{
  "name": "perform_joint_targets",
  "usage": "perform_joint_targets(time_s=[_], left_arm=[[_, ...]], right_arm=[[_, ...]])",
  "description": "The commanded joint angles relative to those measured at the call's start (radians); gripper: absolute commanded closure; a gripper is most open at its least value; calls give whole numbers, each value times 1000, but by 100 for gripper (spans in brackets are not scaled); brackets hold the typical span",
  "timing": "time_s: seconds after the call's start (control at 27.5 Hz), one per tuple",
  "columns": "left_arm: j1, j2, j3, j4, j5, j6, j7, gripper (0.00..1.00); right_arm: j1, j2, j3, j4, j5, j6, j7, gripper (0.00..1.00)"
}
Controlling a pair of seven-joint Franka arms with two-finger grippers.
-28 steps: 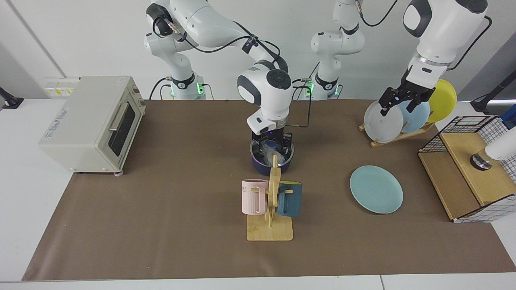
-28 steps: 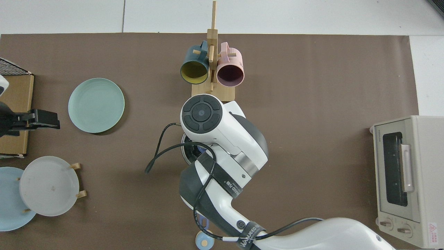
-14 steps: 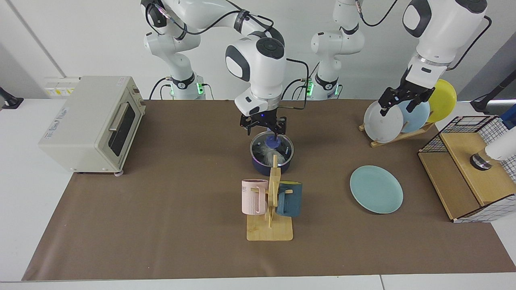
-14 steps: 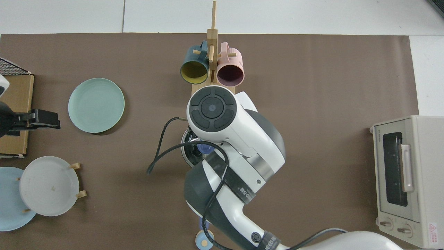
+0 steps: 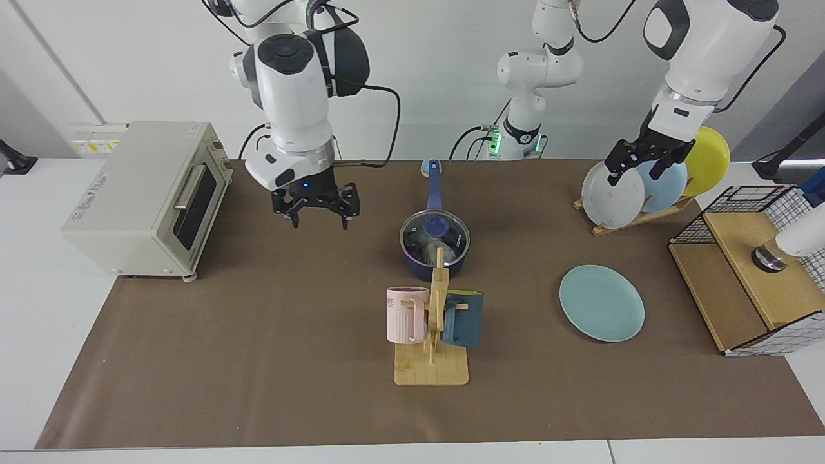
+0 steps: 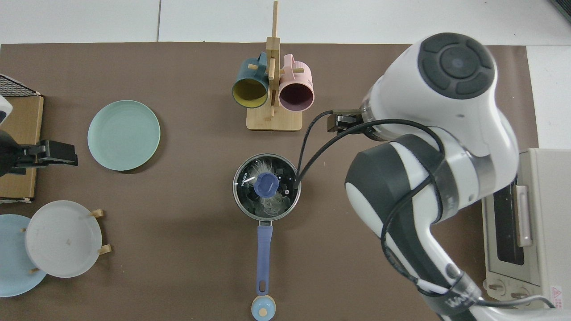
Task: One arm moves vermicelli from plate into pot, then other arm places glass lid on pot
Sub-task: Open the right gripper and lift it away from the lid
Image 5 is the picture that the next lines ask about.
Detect white vermicelli bundle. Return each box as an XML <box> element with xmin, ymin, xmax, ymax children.
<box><xmin>406</xmin><ymin>226</ymin><xmax>445</xmax><ymax>265</ymax></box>

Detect glass lid with blue knob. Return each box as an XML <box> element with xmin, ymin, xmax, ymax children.
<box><xmin>400</xmin><ymin>211</ymin><xmax>470</xmax><ymax>266</ymax></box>

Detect light blue round plate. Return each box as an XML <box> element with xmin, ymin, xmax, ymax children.
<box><xmin>624</xmin><ymin>155</ymin><xmax>688</xmax><ymax>213</ymax></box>

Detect white round plate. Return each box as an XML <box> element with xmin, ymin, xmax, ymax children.
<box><xmin>581</xmin><ymin>160</ymin><xmax>646</xmax><ymax>230</ymax></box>

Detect yellow round plate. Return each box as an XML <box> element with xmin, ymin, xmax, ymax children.
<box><xmin>682</xmin><ymin>126</ymin><xmax>731</xmax><ymax>197</ymax></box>

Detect wooden plate rack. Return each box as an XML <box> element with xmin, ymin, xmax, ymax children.
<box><xmin>574</xmin><ymin>193</ymin><xmax>697</xmax><ymax>237</ymax></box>

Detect teal round plate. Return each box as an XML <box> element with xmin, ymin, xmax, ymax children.
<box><xmin>559</xmin><ymin>264</ymin><xmax>646</xmax><ymax>343</ymax></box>

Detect pink ribbed cup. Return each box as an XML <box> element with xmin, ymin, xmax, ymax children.
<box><xmin>386</xmin><ymin>287</ymin><xmax>430</xmax><ymax>345</ymax></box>

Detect black stand bar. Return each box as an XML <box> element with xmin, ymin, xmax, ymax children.
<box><xmin>751</xmin><ymin>113</ymin><xmax>825</xmax><ymax>182</ymax></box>

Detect brown table cloth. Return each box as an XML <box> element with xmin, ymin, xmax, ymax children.
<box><xmin>35</xmin><ymin>159</ymin><xmax>825</xmax><ymax>450</ymax></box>

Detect dark teal cup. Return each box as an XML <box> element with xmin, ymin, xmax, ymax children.
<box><xmin>441</xmin><ymin>290</ymin><xmax>484</xmax><ymax>348</ymax></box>

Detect blue block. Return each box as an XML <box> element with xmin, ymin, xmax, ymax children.
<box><xmin>799</xmin><ymin>166</ymin><xmax>825</xmax><ymax>208</ymax></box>

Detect pale toaster oven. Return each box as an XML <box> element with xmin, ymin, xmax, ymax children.
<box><xmin>61</xmin><ymin>121</ymin><xmax>234</xmax><ymax>282</ymax></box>

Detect wooden cup stand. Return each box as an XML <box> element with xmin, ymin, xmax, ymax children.
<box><xmin>394</xmin><ymin>247</ymin><xmax>470</xmax><ymax>387</ymax></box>

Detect black base cable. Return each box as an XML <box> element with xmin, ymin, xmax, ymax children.
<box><xmin>238</xmin><ymin>122</ymin><xmax>278</xmax><ymax>160</ymax></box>
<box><xmin>449</xmin><ymin>97</ymin><xmax>516</xmax><ymax>160</ymax></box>

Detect black pot with blue handle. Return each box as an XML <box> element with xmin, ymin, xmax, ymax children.
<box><xmin>400</xmin><ymin>159</ymin><xmax>472</xmax><ymax>282</ymax></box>

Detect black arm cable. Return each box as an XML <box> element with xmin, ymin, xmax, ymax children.
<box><xmin>570</xmin><ymin>0</ymin><xmax>787</xmax><ymax>113</ymax></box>
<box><xmin>203</xmin><ymin>0</ymin><xmax>402</xmax><ymax>169</ymax></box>

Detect wire basket with wooden floor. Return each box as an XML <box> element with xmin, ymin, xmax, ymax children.
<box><xmin>668</xmin><ymin>185</ymin><xmax>825</xmax><ymax>357</ymax></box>

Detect white cylinder with silver ring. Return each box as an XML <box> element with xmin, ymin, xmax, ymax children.
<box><xmin>751</xmin><ymin>216</ymin><xmax>825</xmax><ymax>273</ymax></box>

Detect black clamp mount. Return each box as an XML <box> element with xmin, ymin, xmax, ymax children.
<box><xmin>0</xmin><ymin>139</ymin><xmax>37</xmax><ymax>176</ymax></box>

